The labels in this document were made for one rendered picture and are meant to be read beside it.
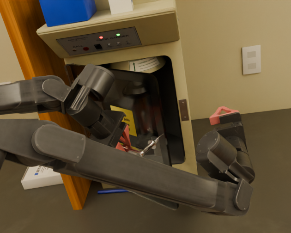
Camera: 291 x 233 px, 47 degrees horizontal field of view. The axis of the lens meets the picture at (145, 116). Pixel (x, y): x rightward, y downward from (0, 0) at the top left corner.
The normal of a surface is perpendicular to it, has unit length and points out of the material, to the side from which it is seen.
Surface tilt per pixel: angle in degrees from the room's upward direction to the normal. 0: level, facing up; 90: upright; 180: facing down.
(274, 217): 0
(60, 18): 90
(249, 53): 90
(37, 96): 48
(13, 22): 90
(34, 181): 90
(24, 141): 62
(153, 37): 135
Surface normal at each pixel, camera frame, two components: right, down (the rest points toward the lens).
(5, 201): -0.18, -0.87
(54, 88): 0.19, -0.32
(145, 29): 0.07, 0.95
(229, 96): -0.07, 0.48
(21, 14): 0.98, -0.12
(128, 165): 0.55, -0.26
